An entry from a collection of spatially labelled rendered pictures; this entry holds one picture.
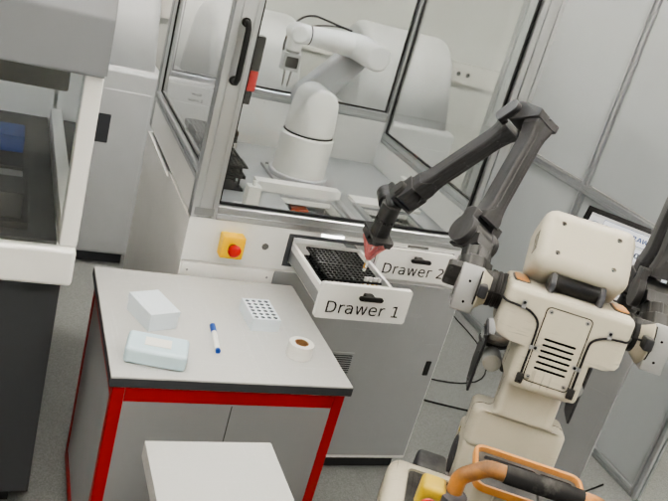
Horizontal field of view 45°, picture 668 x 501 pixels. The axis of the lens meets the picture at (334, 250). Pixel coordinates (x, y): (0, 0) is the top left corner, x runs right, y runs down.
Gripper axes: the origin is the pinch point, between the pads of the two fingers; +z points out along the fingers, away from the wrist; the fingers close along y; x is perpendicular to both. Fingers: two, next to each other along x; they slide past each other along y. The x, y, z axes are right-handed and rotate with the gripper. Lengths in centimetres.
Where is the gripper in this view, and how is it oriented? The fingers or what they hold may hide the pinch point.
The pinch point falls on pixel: (368, 255)
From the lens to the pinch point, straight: 241.6
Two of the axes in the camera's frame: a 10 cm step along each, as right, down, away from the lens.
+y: 2.4, 6.3, -7.4
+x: 9.1, 1.1, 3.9
